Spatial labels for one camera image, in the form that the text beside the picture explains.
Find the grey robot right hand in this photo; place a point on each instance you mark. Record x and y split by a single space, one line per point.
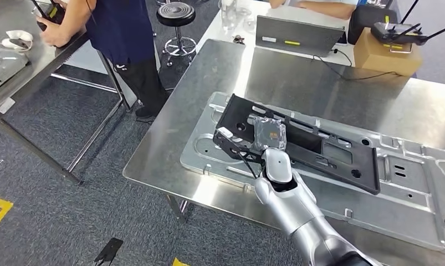
270 134

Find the black plastic slotted panel part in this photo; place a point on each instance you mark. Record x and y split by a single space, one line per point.
361 165

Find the stainless steel workbench table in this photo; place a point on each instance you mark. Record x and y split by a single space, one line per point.
35 60
281 73

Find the small key bunch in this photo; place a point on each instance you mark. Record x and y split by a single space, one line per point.
239 39

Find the white desk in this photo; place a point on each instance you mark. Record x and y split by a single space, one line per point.
244 33

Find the clear glass cup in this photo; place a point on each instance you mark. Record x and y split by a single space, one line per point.
229 16

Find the brown cardboard box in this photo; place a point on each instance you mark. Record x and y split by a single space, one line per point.
383 58

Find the person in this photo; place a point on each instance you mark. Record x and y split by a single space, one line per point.
328 9
119 29

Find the stamped sheet metal panel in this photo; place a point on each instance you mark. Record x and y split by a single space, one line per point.
391 205
2 69

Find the chrome base stool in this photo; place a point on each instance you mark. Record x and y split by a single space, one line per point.
176 14

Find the black antenna remote controller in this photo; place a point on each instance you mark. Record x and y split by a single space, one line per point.
391 35

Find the black flat plate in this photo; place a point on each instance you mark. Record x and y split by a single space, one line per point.
110 249

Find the black handheld controller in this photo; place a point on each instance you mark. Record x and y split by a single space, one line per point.
55 14

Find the white headset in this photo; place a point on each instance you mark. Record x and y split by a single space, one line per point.
18 35

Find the black camera bracket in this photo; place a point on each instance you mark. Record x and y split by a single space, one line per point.
229 147

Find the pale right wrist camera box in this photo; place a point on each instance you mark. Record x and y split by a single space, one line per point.
225 132

